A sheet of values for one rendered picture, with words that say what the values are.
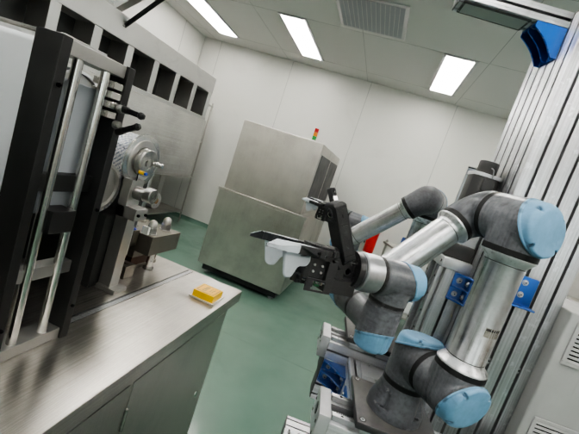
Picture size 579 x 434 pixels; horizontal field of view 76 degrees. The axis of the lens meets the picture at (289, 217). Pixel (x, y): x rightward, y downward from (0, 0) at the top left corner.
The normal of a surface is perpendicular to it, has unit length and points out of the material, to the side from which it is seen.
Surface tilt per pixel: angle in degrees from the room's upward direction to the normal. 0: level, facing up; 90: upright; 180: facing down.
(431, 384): 88
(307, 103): 90
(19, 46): 90
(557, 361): 90
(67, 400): 0
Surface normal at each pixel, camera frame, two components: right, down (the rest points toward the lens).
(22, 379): 0.32, -0.94
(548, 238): 0.35, 0.11
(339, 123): -0.23, 0.06
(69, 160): 0.92, 0.34
